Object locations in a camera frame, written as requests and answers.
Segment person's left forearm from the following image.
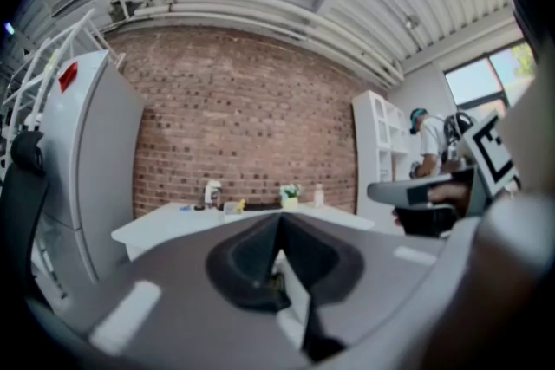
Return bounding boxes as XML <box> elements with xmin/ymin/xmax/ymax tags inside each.
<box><xmin>431</xmin><ymin>224</ymin><xmax>555</xmax><ymax>370</ymax></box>

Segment white ceiling pipes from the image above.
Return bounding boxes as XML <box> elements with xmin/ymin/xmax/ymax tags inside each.
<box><xmin>132</xmin><ymin>0</ymin><xmax>405</xmax><ymax>86</ymax></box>

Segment potted flower plant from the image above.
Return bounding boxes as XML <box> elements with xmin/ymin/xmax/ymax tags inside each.
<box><xmin>278</xmin><ymin>183</ymin><xmax>305</xmax><ymax>211</ymax></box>

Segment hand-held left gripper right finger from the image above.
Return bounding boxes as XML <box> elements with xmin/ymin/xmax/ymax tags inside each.
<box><xmin>279</xmin><ymin>212</ymin><xmax>448</xmax><ymax>363</ymax></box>

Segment person's right hand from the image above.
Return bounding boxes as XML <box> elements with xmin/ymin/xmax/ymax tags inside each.
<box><xmin>428</xmin><ymin>181</ymin><xmax>472</xmax><ymax>207</ymax></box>

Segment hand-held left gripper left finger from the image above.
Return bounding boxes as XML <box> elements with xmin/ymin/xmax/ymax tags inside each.
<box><xmin>88</xmin><ymin>212</ymin><xmax>304</xmax><ymax>362</ymax></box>

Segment white table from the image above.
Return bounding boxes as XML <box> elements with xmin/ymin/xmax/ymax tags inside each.
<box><xmin>110</xmin><ymin>200</ymin><xmax>376</xmax><ymax>262</ymax></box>

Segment person's beige clothing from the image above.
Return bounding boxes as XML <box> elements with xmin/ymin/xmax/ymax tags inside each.
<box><xmin>498</xmin><ymin>42</ymin><xmax>555</xmax><ymax>209</ymax></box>

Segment white coffee machine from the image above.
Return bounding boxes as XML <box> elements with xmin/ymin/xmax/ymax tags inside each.
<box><xmin>203</xmin><ymin>179</ymin><xmax>224</xmax><ymax>210</ymax></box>

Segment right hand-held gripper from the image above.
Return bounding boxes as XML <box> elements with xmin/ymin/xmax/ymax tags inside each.
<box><xmin>367</xmin><ymin>110</ymin><xmax>521</xmax><ymax>238</ymax></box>

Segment black office chair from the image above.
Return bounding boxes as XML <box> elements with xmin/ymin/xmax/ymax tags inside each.
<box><xmin>0</xmin><ymin>129</ymin><xmax>51</xmax><ymax>308</ymax></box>

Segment white shelf cabinet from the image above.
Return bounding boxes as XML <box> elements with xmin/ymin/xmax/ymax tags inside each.
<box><xmin>351</xmin><ymin>89</ymin><xmax>412</xmax><ymax>227</ymax></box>

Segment grey tall refrigerator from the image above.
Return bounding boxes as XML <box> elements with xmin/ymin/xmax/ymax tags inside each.
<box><xmin>39</xmin><ymin>49</ymin><xmax>147</xmax><ymax>288</ymax></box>

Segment white tray with yellow toy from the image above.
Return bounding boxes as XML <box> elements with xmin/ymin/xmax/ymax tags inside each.
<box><xmin>222</xmin><ymin>198</ymin><xmax>247</xmax><ymax>217</ymax></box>

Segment large window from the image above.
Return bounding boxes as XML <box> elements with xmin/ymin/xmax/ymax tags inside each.
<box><xmin>443</xmin><ymin>40</ymin><xmax>538</xmax><ymax>110</ymax></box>

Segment white metal rack frame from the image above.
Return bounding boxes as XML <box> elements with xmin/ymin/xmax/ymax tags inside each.
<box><xmin>0</xmin><ymin>7</ymin><xmax>127</xmax><ymax>146</ymax></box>

